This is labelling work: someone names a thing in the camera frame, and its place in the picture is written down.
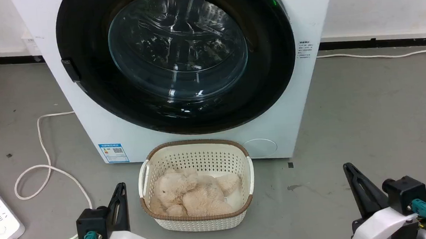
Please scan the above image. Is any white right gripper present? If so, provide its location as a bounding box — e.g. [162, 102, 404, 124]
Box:
[343, 158, 421, 239]

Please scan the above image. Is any blue energy label sticker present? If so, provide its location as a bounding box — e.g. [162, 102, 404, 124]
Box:
[98, 142, 130, 165]

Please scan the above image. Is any round white filter cover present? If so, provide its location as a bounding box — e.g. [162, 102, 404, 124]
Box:
[242, 137, 279, 160]

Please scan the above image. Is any white power strip cable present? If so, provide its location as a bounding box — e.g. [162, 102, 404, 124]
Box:
[0, 110, 96, 239]

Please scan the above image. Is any cream perforated laundry basket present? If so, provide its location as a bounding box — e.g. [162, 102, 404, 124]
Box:
[135, 135, 259, 237]

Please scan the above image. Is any thin white floor cable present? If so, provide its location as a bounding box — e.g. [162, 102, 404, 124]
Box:
[316, 44, 426, 65]

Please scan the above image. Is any beige plush toy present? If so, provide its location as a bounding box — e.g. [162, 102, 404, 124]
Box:
[146, 163, 244, 220]

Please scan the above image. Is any black round washer door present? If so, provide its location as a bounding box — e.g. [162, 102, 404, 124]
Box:
[53, 0, 302, 145]

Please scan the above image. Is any small printed text sticker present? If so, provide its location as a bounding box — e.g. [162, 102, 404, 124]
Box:
[296, 40, 315, 60]

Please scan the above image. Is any white washing machine body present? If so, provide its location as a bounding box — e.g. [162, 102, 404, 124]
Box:
[11, 0, 350, 179]

